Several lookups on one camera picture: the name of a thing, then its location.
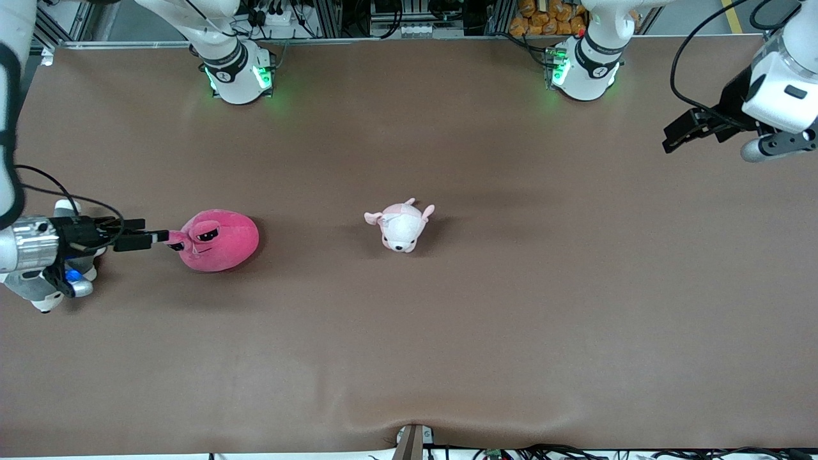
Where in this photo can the round pink plush toy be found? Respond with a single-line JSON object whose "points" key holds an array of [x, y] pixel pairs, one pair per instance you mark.
{"points": [[220, 246]]}

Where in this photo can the grey white plush husky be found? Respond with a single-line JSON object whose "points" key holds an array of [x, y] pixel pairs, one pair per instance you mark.
{"points": [[32, 299]]}

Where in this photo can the aluminium table edge rail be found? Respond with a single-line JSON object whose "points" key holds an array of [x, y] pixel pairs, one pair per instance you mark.
{"points": [[383, 42]]}

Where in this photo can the metal table edge clamp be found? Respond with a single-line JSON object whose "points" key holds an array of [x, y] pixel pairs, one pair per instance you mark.
{"points": [[412, 444]]}

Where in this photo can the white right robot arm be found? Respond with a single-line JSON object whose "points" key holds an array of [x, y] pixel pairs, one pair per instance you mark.
{"points": [[230, 70]]}

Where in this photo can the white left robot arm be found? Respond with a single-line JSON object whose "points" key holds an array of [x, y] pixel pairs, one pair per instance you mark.
{"points": [[591, 67]]}

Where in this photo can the white pink plush dog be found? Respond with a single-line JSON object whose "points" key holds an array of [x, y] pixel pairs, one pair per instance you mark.
{"points": [[401, 227]]}

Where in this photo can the brown table mat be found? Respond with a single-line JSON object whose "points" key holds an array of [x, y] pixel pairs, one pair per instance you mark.
{"points": [[409, 351]]}

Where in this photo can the white power strip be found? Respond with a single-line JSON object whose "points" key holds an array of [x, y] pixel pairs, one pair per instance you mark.
{"points": [[281, 16]]}

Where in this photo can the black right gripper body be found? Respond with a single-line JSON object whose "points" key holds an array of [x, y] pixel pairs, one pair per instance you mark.
{"points": [[71, 232]]}

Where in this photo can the orange snack bag pile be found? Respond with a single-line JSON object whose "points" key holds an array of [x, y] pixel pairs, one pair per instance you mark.
{"points": [[549, 19]]}

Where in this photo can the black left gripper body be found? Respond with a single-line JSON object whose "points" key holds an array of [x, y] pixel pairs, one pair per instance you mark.
{"points": [[728, 107]]}

